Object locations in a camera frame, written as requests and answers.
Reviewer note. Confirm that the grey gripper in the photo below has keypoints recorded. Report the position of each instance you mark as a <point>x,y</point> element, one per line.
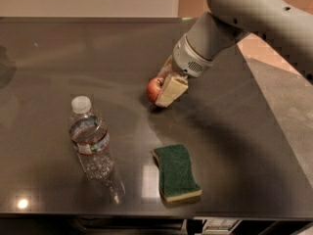
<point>186,59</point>

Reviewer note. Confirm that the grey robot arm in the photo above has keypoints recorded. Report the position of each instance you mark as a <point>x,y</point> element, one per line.
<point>288,30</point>

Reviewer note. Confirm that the red apple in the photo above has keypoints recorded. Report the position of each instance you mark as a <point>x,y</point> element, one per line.
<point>154,87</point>

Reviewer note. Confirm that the clear plastic water bottle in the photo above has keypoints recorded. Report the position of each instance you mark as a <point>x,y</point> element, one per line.
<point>90,138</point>

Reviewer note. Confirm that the papers under table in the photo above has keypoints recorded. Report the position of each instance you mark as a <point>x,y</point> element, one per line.
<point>223,226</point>

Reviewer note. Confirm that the green and yellow sponge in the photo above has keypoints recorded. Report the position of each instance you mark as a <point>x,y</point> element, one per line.
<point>176,180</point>

